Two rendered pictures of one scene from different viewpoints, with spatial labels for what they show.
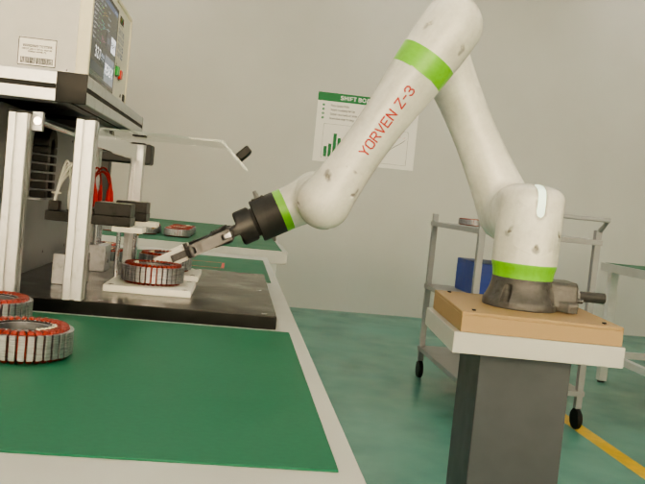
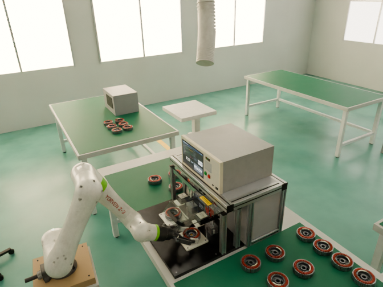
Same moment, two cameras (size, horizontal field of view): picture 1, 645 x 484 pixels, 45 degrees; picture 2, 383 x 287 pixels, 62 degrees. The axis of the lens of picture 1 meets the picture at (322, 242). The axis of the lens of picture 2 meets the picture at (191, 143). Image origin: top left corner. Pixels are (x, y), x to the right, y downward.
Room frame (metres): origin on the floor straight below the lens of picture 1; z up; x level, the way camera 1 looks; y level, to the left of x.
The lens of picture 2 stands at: (3.04, -0.24, 2.15)
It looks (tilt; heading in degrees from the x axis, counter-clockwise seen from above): 26 degrees down; 157
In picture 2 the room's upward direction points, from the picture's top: 2 degrees counter-clockwise
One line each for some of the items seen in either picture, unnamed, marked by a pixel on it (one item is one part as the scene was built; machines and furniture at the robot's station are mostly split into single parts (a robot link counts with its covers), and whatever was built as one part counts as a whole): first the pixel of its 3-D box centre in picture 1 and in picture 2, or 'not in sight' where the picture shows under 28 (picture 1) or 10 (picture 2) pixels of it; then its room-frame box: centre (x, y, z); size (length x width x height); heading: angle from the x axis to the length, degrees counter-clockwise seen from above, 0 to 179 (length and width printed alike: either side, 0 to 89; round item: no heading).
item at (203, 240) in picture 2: (164, 272); (191, 238); (1.64, 0.33, 0.78); 0.15 x 0.15 x 0.01; 7
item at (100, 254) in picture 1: (95, 255); (211, 227); (1.62, 0.47, 0.80); 0.07 x 0.05 x 0.06; 7
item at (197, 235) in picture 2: (165, 260); (191, 235); (1.64, 0.33, 0.80); 0.11 x 0.11 x 0.04
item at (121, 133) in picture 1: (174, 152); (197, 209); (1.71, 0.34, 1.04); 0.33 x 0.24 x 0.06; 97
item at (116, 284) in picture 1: (152, 285); (173, 217); (1.40, 0.30, 0.78); 0.15 x 0.15 x 0.01; 7
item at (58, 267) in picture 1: (71, 267); not in sight; (1.38, 0.45, 0.80); 0.07 x 0.05 x 0.06; 7
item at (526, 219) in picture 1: (526, 229); (57, 248); (1.58, -0.41, 0.94); 0.16 x 0.13 x 0.19; 3
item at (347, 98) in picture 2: not in sight; (304, 107); (-0.80, 3.42, 0.38); 2.10 x 0.90 x 0.75; 7
